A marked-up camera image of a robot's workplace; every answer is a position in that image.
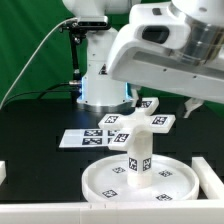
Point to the black camera on stand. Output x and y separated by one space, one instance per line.
77 28

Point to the white L-shaped fence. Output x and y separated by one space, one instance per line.
209 210

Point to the white marker sheet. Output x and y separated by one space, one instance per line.
81 138

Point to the white round table top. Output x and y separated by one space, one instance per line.
122 179

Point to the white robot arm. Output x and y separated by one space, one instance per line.
175 46

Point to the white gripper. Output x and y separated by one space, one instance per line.
145 64

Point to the white block at left edge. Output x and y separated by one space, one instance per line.
2 171

